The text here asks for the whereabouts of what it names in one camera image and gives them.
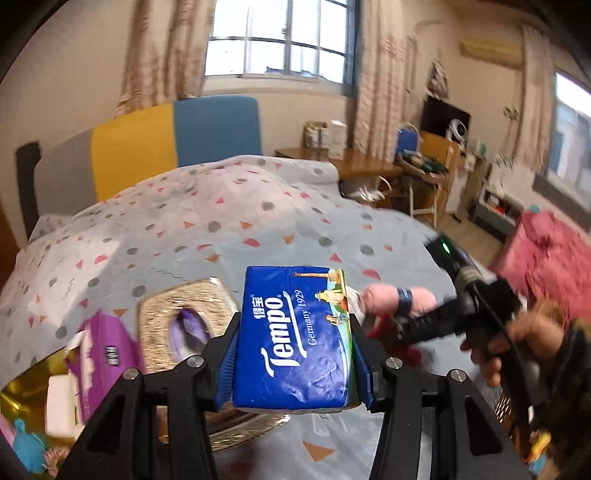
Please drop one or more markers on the grey yellow blue headboard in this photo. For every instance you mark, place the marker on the grey yellow blue headboard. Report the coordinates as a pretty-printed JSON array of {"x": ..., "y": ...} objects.
[{"x": 134, "y": 138}]

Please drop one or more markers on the patterned tablecloth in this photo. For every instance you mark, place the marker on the patterned tablecloth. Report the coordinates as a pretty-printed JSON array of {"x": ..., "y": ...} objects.
[{"x": 184, "y": 207}]

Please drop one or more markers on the gold tray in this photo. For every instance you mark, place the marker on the gold tray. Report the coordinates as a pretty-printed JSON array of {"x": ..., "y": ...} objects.
[{"x": 23, "y": 387}]

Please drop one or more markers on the dark bag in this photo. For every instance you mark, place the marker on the dark bag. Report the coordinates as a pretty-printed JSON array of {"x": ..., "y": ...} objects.
[{"x": 422, "y": 164}]

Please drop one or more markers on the white printed packet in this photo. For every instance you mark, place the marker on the white printed packet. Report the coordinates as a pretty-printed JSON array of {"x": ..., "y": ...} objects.
[{"x": 355, "y": 297}]

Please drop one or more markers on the wooden cabinet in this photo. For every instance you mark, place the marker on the wooden cabinet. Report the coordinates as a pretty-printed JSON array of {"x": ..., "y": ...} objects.
[{"x": 438, "y": 143}]

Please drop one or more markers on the side window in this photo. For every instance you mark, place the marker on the side window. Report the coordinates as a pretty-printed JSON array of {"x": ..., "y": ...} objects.
[{"x": 570, "y": 134}]

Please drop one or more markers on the large grid window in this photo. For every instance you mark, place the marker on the large grid window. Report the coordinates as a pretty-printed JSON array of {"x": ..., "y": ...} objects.
[{"x": 277, "y": 41}]

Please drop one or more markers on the yellow toy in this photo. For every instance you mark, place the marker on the yellow toy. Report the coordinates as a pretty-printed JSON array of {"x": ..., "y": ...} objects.
[{"x": 539, "y": 450}]

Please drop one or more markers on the person's right hand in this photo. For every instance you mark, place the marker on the person's right hand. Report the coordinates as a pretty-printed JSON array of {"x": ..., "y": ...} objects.
[{"x": 540, "y": 334}]

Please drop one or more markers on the blue folding chair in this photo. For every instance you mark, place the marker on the blue folding chair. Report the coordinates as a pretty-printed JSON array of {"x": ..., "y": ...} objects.
[{"x": 408, "y": 138}]

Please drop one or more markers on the pink towel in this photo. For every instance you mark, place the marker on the pink towel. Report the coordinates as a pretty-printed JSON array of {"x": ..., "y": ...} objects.
[{"x": 381, "y": 297}]

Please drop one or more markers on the purple packet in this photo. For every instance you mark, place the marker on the purple packet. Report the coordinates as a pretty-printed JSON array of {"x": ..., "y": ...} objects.
[{"x": 106, "y": 350}]

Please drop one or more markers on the white carton box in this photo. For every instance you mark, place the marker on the white carton box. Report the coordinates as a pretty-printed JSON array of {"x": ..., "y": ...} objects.
[{"x": 337, "y": 138}]

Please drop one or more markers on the white foam sponge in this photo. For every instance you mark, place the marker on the white foam sponge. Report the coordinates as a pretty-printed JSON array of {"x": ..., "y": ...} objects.
[{"x": 62, "y": 406}]

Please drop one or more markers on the low grey storage shelf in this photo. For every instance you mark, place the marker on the low grey storage shelf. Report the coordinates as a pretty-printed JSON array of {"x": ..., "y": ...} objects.
[{"x": 496, "y": 207}]

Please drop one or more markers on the woven tissue box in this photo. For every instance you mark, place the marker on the woven tissue box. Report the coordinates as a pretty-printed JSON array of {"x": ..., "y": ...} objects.
[{"x": 157, "y": 314}]

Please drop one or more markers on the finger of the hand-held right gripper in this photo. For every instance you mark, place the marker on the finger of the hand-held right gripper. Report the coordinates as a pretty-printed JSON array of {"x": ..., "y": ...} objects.
[{"x": 429, "y": 323}]

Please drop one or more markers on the pink satin scrunchie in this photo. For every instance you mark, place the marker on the pink satin scrunchie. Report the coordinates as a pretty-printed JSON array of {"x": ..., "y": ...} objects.
[{"x": 56, "y": 468}]

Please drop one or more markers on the wall air conditioner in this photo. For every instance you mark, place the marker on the wall air conditioner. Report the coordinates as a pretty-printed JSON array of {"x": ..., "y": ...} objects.
[{"x": 489, "y": 50}]

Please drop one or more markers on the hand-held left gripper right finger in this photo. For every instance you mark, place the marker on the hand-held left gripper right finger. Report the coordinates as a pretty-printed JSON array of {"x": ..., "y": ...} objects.
[{"x": 364, "y": 369}]

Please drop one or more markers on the blue tissue pack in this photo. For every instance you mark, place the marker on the blue tissue pack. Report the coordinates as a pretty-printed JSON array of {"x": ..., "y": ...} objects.
[{"x": 295, "y": 332}]

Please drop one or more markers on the beige patterned curtain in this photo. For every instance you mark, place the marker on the beige patterned curtain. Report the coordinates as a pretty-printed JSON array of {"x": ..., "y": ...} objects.
[
  {"x": 533, "y": 92},
  {"x": 378, "y": 83},
  {"x": 161, "y": 55}
]

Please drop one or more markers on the pink blanket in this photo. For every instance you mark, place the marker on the pink blanket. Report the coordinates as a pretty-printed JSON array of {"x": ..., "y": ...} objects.
[{"x": 549, "y": 258}]

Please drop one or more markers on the person's right forearm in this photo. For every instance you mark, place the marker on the person's right forearm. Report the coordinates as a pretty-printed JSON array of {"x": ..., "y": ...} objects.
[{"x": 572, "y": 392}]

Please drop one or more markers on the white tote bag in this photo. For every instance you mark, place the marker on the white tote bag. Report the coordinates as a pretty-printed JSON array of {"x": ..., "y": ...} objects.
[{"x": 374, "y": 191}]

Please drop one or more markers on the black television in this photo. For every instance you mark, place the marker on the black television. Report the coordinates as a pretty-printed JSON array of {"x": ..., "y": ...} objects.
[{"x": 438, "y": 113}]

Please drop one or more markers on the teal toy figure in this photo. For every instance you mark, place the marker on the teal toy figure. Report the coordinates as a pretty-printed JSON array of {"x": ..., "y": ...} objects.
[{"x": 27, "y": 445}]

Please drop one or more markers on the red cloth item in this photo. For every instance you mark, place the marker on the red cloth item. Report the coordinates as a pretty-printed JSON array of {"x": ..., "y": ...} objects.
[{"x": 401, "y": 346}]

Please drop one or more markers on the white frame high chair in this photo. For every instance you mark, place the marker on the white frame high chair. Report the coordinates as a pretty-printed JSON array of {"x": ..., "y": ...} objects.
[{"x": 427, "y": 194}]

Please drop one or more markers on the white round fan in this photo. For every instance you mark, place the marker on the white round fan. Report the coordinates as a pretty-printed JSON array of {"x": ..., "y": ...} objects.
[{"x": 458, "y": 130}]

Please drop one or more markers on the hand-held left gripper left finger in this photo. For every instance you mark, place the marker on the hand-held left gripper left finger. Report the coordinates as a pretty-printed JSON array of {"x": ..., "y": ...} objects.
[{"x": 226, "y": 374}]

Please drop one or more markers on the hanging wall item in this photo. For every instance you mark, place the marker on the hanging wall item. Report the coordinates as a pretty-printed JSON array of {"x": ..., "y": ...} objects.
[{"x": 437, "y": 81}]

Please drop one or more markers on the wooden desk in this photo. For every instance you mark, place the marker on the wooden desk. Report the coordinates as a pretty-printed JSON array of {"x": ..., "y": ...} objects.
[{"x": 364, "y": 164}]

